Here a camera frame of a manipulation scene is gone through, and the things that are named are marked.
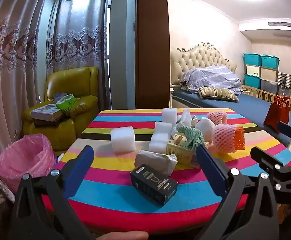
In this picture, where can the clear grey storage box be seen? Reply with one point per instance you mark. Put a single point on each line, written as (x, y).
(268, 87)

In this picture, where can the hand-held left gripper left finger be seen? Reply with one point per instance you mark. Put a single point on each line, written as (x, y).
(81, 165)

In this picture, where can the teal storage box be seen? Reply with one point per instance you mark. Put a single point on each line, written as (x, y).
(252, 59)
(252, 81)
(270, 62)

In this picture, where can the brown wooden door panel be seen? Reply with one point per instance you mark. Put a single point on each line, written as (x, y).
(151, 42)

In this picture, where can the yellow leather armchair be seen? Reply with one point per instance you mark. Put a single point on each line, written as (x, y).
(60, 85)

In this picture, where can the white foam pouch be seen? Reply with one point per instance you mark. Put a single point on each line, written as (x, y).
(122, 140)

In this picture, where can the brown flat box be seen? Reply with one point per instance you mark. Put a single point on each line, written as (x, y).
(46, 123)

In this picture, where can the white crumpled tissue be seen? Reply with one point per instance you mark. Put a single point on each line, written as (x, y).
(185, 118)

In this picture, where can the white foam block stack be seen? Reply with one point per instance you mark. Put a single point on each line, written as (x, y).
(158, 143)

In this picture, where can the yellow printed carton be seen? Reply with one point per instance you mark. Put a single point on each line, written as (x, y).
(180, 152)

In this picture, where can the pink lined trash bin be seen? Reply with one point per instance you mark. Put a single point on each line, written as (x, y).
(18, 165)

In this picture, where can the large pink foam net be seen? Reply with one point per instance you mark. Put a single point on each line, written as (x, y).
(223, 138)

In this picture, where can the blue booklet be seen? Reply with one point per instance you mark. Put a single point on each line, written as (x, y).
(58, 97)

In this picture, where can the ceiling air vent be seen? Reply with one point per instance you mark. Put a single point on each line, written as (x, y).
(285, 24)

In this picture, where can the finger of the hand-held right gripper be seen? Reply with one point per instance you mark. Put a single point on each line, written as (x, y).
(289, 130)
(285, 177)

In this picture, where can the black white checkered bag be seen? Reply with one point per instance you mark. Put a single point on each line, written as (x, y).
(285, 79)

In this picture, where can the green plastic bag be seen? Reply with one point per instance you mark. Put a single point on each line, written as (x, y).
(66, 103)

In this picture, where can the small pink foam net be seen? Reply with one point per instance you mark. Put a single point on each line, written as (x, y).
(218, 117)

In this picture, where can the blue bed mattress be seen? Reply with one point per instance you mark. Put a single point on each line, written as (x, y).
(250, 110)

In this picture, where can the person's left hand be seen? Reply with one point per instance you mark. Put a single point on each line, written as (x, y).
(125, 236)

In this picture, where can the grey plastic packet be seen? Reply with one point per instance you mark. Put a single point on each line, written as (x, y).
(153, 160)

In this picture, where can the small white carton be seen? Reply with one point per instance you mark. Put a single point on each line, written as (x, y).
(194, 122)

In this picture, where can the flat printed cardboard box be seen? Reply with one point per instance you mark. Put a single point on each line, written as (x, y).
(46, 111)

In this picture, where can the pink lace curtain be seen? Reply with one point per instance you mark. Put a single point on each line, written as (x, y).
(78, 30)
(8, 55)

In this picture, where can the beige storage box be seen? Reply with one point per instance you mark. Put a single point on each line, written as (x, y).
(269, 74)
(253, 71)

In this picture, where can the pale blue striped duvet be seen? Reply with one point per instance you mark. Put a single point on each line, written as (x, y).
(210, 77)

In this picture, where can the beige tufted headboard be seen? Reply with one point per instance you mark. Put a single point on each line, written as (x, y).
(200, 57)

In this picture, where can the green mesh net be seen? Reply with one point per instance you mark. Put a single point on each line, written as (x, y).
(190, 136)

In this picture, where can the gold striped pillow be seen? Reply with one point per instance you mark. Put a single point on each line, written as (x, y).
(218, 93)

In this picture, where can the black printed carton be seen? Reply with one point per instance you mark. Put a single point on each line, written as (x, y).
(153, 185)

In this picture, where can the orange foam net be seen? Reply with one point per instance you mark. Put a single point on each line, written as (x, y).
(239, 138)

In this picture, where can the red gift bag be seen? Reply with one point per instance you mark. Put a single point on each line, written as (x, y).
(276, 113)

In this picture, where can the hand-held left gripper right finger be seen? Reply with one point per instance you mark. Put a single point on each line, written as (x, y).
(210, 172)

